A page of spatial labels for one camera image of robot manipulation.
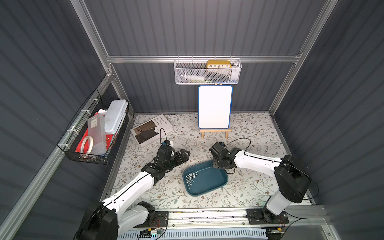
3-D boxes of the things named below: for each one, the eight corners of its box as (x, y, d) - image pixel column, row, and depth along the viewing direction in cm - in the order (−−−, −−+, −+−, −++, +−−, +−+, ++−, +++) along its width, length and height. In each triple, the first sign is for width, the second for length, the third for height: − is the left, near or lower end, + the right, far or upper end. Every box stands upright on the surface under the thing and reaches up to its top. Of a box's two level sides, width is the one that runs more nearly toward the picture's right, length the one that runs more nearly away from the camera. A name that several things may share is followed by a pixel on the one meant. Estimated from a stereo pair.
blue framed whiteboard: (198, 135, 109) (199, 99, 83) (198, 121, 117) (198, 85, 92) (226, 135, 109) (236, 99, 83) (224, 121, 117) (232, 85, 92)
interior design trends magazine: (140, 148, 102) (138, 145, 99) (131, 132, 111) (129, 128, 108) (173, 131, 112) (173, 127, 109) (162, 117, 121) (162, 113, 118)
